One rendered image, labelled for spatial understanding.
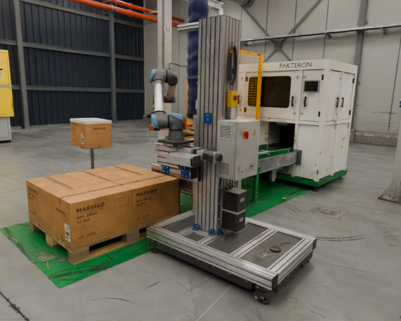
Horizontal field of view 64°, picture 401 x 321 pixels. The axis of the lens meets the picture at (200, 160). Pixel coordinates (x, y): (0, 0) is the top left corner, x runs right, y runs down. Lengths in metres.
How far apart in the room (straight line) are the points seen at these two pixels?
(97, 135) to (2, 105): 5.59
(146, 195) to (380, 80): 9.43
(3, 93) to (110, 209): 7.63
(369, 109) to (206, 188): 9.21
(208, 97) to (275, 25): 10.38
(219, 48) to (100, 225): 1.80
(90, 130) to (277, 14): 9.51
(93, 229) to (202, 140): 1.22
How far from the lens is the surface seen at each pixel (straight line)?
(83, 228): 2.94
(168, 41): 4.80
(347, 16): 12.06
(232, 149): 2.53
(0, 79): 10.27
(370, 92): 11.57
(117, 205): 3.05
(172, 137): 2.72
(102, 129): 4.99
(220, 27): 2.69
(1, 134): 10.35
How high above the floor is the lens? 1.43
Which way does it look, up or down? 12 degrees down
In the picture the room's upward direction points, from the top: 1 degrees clockwise
